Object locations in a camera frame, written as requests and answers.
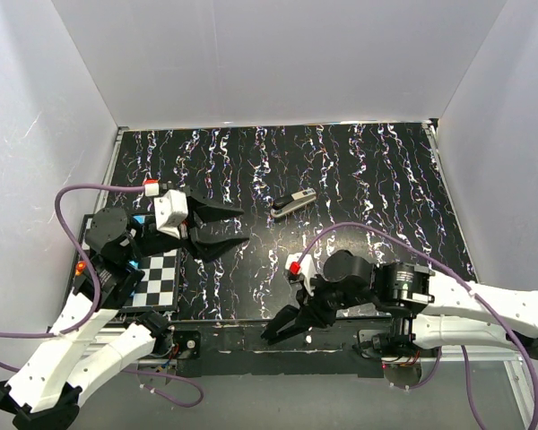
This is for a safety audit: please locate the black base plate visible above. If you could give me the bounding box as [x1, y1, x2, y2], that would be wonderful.
[174, 316, 390, 378]

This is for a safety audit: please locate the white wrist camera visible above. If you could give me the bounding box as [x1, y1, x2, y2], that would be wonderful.
[143, 179, 189, 239]
[284, 253, 317, 297]

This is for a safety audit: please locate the orange toy car base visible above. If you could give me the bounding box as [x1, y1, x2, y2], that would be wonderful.
[75, 261, 86, 275]

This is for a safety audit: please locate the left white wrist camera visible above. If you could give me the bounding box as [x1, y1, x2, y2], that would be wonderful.
[143, 179, 189, 239]

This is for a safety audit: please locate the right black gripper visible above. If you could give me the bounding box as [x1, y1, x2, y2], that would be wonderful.
[294, 271, 375, 330]

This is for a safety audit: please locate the purple cable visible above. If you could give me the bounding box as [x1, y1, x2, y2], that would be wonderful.
[0, 180, 204, 407]
[295, 221, 538, 430]

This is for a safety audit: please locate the black white checkerboard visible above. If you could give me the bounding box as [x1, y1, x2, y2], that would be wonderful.
[65, 213, 181, 314]

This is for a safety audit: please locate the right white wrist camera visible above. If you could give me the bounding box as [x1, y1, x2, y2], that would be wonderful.
[284, 253, 317, 297]

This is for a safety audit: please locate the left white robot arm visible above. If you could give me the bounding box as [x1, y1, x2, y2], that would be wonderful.
[0, 182, 248, 429]

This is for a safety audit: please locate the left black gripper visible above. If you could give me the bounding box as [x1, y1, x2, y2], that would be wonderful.
[124, 186, 251, 260]

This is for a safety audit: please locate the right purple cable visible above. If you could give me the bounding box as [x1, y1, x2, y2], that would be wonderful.
[295, 221, 538, 430]

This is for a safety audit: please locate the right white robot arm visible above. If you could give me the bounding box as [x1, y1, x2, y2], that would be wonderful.
[262, 250, 538, 360]

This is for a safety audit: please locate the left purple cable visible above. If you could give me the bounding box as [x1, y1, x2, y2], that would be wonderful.
[0, 180, 204, 407]

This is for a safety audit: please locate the blue toy block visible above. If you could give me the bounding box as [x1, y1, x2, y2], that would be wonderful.
[124, 215, 143, 269]

